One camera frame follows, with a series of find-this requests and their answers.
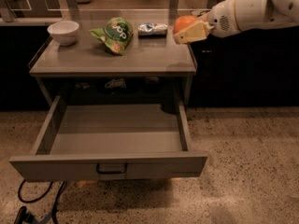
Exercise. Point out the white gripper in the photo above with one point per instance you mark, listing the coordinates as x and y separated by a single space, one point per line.
221 20

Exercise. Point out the orange fruit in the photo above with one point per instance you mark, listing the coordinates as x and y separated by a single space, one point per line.
183 22

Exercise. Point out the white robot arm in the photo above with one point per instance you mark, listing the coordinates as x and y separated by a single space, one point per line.
283 14

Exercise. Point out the grey metal drawer cabinet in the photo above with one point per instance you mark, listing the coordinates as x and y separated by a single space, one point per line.
144 57

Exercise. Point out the open grey top drawer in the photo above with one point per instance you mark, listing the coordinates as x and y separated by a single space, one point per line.
152 139

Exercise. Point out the silver blue snack packet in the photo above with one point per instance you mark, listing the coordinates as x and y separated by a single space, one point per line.
149 28

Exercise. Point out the green chip bag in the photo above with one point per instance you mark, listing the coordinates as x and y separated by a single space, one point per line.
116 35

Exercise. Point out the white ceramic bowl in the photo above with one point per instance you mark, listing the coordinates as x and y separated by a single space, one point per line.
64 32

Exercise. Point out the black plug on floor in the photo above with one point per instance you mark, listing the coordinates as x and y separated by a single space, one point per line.
23 216

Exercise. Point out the black drawer handle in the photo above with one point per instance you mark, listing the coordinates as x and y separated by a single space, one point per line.
111 168

